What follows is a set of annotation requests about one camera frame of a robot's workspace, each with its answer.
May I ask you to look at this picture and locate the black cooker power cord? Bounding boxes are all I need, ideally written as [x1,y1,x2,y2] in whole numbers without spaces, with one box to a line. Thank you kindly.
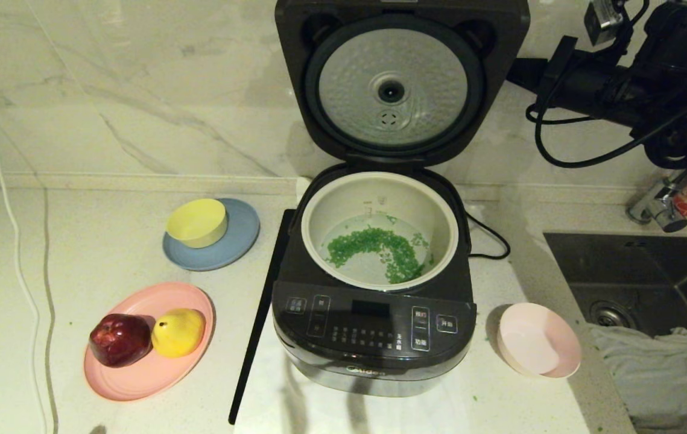
[464,211,511,261]

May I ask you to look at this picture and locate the green chopped bits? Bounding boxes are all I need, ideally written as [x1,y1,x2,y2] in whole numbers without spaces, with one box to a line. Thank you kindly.
[325,216,434,285]

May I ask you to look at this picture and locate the white inner pot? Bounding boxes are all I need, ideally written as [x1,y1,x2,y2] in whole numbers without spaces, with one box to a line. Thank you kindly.
[300,171,460,292]

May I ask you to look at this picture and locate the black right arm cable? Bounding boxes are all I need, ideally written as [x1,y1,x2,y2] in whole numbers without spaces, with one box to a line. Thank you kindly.
[525,0,687,169]

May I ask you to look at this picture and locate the pink bowl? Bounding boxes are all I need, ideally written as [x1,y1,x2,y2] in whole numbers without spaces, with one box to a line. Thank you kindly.
[496,303,583,379]

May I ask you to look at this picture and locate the pink plate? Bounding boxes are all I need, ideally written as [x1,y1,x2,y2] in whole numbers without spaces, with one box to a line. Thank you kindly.
[83,282,216,401]

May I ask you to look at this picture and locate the red apple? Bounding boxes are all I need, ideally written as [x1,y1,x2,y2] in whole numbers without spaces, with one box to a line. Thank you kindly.
[89,313,153,368]

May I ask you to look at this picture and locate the blue plate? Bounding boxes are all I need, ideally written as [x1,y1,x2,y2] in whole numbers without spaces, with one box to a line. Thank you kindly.
[162,198,261,272]

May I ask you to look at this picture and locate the grey rag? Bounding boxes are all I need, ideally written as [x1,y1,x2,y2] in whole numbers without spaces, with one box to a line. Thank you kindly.
[587,325,687,432]

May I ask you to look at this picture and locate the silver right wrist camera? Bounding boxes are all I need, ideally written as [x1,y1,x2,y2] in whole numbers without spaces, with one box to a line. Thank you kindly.
[583,0,626,46]

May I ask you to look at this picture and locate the yellow pear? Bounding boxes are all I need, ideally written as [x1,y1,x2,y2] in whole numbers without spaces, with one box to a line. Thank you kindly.
[151,308,206,358]

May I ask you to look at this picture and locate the black rice cooker body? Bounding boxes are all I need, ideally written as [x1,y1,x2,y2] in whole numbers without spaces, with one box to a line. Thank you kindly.
[271,163,478,397]

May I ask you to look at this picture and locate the yellow bowl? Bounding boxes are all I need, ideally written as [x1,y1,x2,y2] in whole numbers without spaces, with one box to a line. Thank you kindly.
[166,199,229,249]

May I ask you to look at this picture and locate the chrome faucet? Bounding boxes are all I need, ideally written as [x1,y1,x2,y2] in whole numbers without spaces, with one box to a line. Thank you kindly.
[625,169,687,233]

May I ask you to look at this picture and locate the dark steel sink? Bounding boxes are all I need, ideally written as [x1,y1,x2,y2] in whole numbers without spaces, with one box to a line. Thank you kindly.
[543,232,687,434]

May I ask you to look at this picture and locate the black rice cooker lid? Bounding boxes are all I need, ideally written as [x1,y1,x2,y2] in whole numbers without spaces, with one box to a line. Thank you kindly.
[274,0,531,169]

